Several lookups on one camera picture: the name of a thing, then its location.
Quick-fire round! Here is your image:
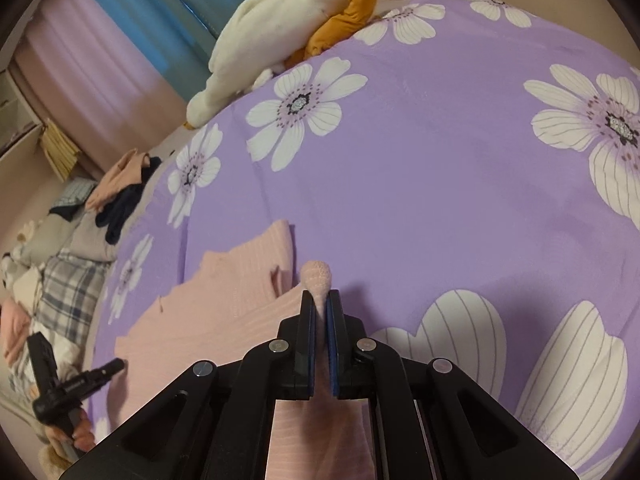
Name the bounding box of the pink striped knit sweater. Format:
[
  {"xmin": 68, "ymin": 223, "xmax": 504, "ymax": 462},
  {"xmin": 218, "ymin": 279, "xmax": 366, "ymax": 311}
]
[{"xmin": 107, "ymin": 220, "xmax": 374, "ymax": 479}]

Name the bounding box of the dark navy clothes pile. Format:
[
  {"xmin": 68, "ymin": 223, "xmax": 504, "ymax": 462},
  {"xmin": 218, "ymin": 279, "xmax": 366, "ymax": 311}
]
[{"xmin": 96, "ymin": 156, "xmax": 162, "ymax": 246}]

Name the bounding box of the pink folded clothes pile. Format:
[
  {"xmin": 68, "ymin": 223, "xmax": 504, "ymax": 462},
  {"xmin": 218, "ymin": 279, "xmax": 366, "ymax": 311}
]
[{"xmin": 85, "ymin": 148, "xmax": 151, "ymax": 212}]

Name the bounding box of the person left hand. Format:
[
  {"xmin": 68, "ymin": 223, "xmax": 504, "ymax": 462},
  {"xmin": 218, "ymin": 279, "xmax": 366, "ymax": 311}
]
[{"xmin": 44, "ymin": 406, "xmax": 98, "ymax": 453}]

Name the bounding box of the plaid grey blanket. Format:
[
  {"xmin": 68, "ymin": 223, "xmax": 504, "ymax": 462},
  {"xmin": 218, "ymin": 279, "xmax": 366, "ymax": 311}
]
[{"xmin": 36, "ymin": 249, "xmax": 111, "ymax": 347}]

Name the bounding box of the grey pillow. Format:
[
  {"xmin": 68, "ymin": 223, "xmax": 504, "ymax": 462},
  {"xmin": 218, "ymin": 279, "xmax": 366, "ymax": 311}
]
[{"xmin": 17, "ymin": 211, "xmax": 117, "ymax": 266}]

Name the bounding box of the striped blue pillow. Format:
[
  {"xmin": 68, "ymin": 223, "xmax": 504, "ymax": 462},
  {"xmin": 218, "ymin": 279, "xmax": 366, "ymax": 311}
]
[{"xmin": 51, "ymin": 177, "xmax": 98, "ymax": 209}]

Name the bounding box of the yellow curtain tassel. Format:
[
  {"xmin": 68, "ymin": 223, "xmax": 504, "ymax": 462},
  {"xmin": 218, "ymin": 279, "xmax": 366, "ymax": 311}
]
[{"xmin": 39, "ymin": 118, "xmax": 82, "ymax": 182}]

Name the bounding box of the purple floral bed sheet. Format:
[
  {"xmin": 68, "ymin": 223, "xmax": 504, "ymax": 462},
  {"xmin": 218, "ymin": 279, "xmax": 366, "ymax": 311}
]
[{"xmin": 93, "ymin": 0, "xmax": 639, "ymax": 479}]

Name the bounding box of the pink curtain left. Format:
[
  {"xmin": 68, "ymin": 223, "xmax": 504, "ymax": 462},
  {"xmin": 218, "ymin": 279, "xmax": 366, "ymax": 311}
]
[{"xmin": 12, "ymin": 0, "xmax": 186, "ymax": 171}]

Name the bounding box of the white goose plush toy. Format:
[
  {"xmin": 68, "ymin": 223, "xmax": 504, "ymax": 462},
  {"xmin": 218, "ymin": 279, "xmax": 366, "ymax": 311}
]
[{"xmin": 186, "ymin": 0, "xmax": 348, "ymax": 128}]

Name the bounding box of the white wall shelf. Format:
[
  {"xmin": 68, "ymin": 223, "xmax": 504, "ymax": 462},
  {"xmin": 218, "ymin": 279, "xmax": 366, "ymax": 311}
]
[{"xmin": 0, "ymin": 70, "xmax": 42, "ymax": 156}]

